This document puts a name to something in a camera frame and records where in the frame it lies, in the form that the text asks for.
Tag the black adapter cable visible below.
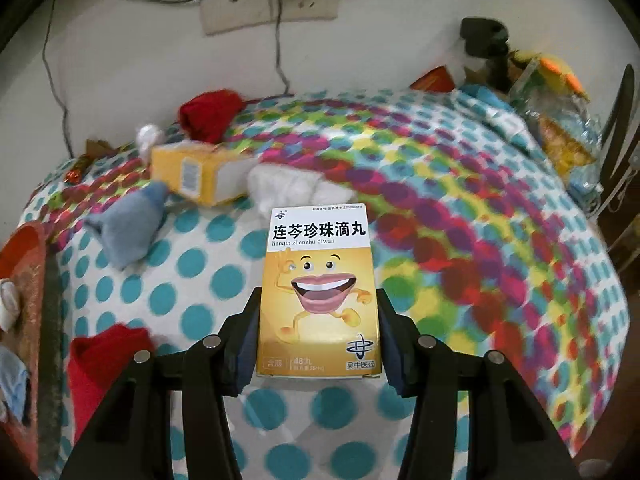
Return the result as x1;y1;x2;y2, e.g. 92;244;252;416
272;0;293;96

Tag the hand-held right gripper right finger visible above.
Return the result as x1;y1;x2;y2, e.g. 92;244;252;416
377;287;593;480

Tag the round red tray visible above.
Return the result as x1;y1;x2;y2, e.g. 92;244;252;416
0;220;66;476

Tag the red wrapped candy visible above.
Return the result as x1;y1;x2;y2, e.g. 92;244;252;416
66;155;96;184

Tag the black spray bottle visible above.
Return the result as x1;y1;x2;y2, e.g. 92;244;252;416
460;16;513;91

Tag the dark chair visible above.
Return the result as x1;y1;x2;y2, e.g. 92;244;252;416
597;62;640;271

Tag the white crumpled ball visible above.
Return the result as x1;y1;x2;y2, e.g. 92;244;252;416
134;124;166;161

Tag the white sock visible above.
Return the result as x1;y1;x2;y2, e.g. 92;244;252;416
0;277;20;331

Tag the polka dot tablecloth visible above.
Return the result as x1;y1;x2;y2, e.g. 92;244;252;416
17;87;631;480

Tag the black television cable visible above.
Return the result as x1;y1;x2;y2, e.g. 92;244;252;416
41;0;76;161

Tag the white cloth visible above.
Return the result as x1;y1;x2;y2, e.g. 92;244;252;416
247;162;353;218

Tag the red cloth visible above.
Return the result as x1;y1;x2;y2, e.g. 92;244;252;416
67;324;157;443
178;89;246;145

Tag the white wall outlet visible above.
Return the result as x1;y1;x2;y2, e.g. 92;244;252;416
200;0;337;36

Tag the light blue towel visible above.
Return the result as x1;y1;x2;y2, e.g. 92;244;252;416
0;345;32;423

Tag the red packet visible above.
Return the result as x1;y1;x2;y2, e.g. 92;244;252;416
410;66;456;93

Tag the blue-grey sock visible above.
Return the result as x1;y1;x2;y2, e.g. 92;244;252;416
82;180;170;271

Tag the clear plastic snack bag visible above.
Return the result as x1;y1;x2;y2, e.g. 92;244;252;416
510;50;603;201

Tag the yellow cartoon medicine box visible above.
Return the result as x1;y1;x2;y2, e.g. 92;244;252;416
255;203;385;380

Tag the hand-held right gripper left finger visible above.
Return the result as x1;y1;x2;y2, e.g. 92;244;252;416
59;287;263;480

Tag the brown paper scrap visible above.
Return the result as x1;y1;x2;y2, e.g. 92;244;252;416
85;139;133;158

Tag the yellow box with barcode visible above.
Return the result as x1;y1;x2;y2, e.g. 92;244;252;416
150;142;261;207

